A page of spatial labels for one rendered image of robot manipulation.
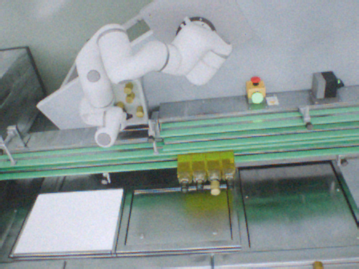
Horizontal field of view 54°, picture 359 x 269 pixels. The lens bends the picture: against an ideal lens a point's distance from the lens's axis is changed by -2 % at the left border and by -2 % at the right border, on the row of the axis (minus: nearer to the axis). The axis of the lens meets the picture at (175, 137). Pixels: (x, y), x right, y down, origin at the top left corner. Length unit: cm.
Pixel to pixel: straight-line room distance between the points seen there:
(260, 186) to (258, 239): 27
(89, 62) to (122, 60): 14
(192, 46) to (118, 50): 21
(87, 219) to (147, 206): 25
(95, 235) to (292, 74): 103
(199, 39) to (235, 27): 42
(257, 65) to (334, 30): 32
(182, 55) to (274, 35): 55
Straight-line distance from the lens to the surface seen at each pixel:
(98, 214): 157
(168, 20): 139
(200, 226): 143
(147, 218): 149
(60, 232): 157
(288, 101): 155
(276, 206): 154
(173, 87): 156
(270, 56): 152
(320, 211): 154
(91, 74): 104
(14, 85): 221
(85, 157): 159
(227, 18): 141
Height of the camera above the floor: 208
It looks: 51 degrees down
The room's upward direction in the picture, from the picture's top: 177 degrees counter-clockwise
